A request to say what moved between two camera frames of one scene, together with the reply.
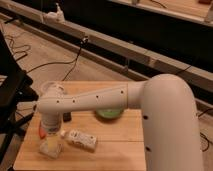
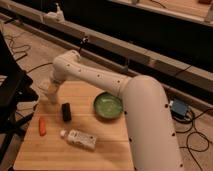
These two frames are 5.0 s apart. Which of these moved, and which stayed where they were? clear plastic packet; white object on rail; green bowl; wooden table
Moved: clear plastic packet
Stayed: green bowl; wooden table; white object on rail
